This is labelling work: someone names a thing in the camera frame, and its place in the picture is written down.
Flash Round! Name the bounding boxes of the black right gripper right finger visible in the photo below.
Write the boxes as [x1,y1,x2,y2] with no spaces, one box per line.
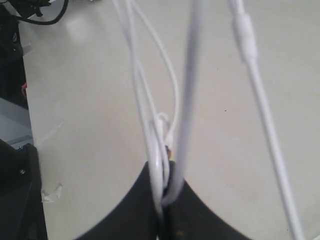
[162,159,256,240]

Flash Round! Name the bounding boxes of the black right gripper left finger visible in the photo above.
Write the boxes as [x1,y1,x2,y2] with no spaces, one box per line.
[78,162,158,240]

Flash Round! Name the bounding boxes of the white wired earphones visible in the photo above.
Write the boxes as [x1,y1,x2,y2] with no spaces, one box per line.
[113,0,305,240]

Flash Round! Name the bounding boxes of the black equipment beside table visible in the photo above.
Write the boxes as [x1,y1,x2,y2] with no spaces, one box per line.
[0,0,69,240]

